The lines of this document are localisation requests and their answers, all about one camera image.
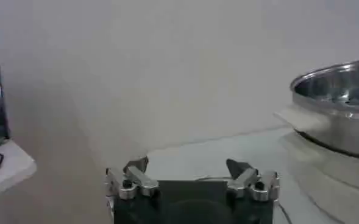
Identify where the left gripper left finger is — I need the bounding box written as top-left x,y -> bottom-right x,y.
105,156 -> 160,201

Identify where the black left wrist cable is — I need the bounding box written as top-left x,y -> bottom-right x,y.
275,200 -> 293,224

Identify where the white electric pot base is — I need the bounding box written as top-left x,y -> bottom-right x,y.
273,105 -> 359,224

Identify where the steel steamer basket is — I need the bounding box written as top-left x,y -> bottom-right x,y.
290,58 -> 359,161

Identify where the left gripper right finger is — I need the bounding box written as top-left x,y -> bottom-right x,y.
226,158 -> 280,202

